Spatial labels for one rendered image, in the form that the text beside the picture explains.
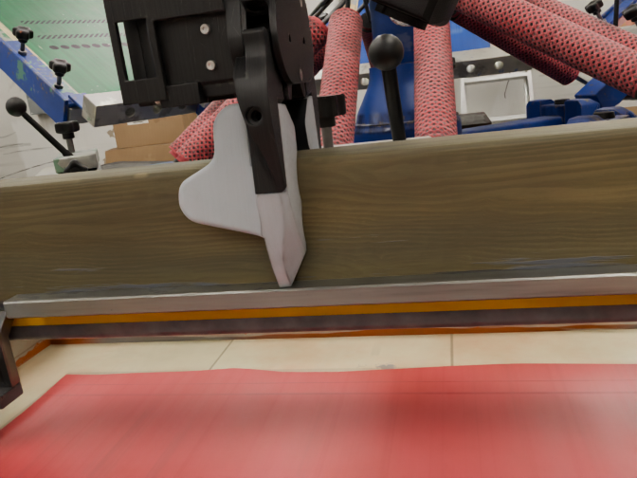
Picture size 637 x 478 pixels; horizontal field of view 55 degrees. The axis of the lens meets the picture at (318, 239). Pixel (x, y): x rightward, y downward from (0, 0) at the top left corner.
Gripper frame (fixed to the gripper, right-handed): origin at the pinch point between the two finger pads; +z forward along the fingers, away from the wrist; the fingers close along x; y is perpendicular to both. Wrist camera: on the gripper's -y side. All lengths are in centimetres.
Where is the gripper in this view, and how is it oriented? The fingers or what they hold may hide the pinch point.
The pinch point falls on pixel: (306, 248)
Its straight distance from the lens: 33.2
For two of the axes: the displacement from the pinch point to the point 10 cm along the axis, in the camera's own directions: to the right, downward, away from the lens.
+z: 1.2, 9.6, 2.5
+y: -9.7, 0.6, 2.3
